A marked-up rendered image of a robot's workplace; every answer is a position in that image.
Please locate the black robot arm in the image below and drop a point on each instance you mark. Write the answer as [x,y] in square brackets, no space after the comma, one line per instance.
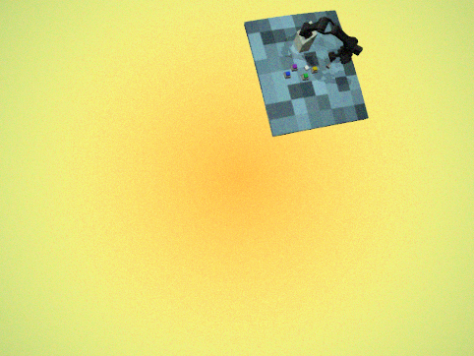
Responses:
[350,43]

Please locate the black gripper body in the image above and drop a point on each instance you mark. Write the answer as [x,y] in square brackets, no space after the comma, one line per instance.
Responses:
[332,55]

